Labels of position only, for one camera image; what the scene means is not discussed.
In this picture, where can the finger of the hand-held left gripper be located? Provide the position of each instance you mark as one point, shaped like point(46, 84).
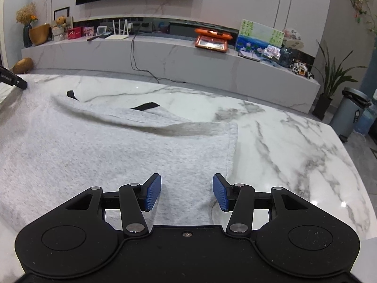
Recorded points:
point(14, 79)

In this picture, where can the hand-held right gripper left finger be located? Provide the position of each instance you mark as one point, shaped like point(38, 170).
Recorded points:
point(153, 193)

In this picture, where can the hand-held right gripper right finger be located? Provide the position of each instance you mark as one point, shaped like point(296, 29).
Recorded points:
point(221, 193)

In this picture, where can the grey sweater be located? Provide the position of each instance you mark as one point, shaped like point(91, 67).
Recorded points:
point(88, 153)

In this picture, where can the dark blue vase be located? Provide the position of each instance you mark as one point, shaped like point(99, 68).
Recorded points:
point(27, 37)

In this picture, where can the wooden bowl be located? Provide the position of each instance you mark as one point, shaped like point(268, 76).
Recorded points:
point(39, 35)

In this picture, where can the dried flower bouquet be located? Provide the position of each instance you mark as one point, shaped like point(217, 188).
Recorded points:
point(27, 13)

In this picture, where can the brown teddy bear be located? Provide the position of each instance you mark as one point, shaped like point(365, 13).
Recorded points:
point(60, 21)

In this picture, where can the red gift box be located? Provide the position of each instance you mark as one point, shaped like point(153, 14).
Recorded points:
point(75, 33)

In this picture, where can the pink card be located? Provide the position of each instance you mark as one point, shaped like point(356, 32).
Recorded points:
point(88, 31)

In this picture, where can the black remote control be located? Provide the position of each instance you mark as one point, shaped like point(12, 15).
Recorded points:
point(92, 38)

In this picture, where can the white desk clock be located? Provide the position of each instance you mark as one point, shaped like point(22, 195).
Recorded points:
point(102, 30)

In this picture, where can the white router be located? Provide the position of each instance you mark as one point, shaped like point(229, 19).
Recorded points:
point(117, 37)

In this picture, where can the marble media console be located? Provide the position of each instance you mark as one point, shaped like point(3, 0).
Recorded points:
point(176, 62)

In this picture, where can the black white cow figurines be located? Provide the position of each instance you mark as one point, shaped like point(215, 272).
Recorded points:
point(302, 68)

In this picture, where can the small photo print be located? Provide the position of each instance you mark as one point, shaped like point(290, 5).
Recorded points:
point(272, 52)

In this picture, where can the grey trash can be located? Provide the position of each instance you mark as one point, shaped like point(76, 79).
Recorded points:
point(349, 112)

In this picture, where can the blue glass jar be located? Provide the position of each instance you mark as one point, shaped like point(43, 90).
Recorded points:
point(287, 56)

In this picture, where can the orange tray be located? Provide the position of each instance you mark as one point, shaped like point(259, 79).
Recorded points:
point(213, 41)

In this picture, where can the landscape painting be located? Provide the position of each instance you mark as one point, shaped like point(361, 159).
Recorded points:
point(256, 37)

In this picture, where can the potted plant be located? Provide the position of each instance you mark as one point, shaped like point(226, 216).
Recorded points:
point(332, 76)

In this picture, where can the blue water bottle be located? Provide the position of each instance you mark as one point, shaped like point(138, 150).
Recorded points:
point(366, 121)

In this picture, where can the round paper fan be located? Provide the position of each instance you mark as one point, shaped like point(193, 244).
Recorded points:
point(294, 39)

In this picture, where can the hanging vine plant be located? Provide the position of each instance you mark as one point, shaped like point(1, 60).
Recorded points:
point(358, 0)

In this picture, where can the black picture frame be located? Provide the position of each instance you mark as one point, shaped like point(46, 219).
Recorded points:
point(66, 11)

